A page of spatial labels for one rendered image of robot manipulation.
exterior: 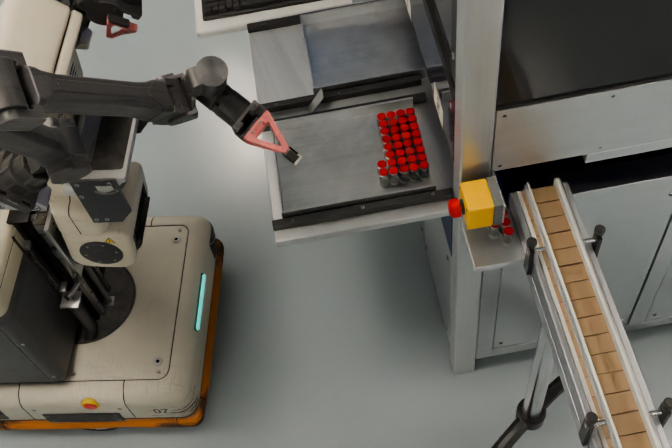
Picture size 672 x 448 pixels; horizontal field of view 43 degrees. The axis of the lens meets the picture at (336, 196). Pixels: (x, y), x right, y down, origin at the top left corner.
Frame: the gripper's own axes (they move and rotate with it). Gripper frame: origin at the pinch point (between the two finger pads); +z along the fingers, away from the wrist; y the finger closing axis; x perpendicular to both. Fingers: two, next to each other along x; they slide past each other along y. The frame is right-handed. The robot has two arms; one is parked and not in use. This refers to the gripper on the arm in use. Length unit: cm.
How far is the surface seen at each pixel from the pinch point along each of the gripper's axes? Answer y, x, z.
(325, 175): -36.3, 3.9, 8.8
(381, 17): -60, 47, -5
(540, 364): -45, 1, 77
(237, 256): -133, -28, 2
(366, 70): -51, 32, 1
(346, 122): -43.6, 17.5, 5.0
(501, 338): -82, 2, 76
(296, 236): -29.1, -11.0, 12.1
